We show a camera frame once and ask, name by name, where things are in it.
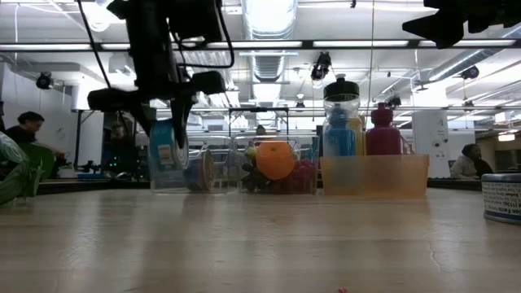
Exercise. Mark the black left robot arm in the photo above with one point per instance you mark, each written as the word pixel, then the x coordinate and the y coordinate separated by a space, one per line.
pixel 142 16

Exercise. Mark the person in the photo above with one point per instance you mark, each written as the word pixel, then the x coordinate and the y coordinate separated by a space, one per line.
pixel 261 130
pixel 120 146
pixel 470 160
pixel 26 124

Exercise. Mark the green potted plant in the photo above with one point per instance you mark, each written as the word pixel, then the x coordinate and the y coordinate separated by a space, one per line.
pixel 20 171

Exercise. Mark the clear bottle with black cap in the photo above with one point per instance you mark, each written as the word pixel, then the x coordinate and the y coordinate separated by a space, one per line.
pixel 341 91

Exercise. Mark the yellow plastic bottle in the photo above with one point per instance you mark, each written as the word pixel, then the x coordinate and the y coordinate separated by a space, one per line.
pixel 360 138

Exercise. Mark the silver ventilation duct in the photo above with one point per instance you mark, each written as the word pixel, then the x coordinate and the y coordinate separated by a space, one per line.
pixel 268 20

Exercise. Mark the light blue label tin can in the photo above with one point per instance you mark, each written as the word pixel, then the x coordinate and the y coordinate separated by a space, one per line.
pixel 165 142

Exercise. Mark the black aluminium table frame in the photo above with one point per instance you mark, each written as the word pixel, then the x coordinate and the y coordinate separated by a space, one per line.
pixel 325 44

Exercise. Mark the orange translucent bin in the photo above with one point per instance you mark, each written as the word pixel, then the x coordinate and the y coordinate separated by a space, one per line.
pixel 374 177

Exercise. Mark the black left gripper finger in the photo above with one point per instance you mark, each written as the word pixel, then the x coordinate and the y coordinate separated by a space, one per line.
pixel 145 118
pixel 183 118

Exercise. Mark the magenta plastic bottle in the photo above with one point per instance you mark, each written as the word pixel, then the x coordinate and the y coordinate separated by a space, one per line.
pixel 382 138

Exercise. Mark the blue plastic bottle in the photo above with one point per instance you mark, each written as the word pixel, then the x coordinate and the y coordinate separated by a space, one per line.
pixel 338 138

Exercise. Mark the orange fruit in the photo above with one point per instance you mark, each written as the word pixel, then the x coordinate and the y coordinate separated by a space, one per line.
pixel 274 160

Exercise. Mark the wide tin can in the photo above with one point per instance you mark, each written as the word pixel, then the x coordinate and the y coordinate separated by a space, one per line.
pixel 502 199

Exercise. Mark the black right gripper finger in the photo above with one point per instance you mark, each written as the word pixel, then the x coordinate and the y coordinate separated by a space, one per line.
pixel 443 28

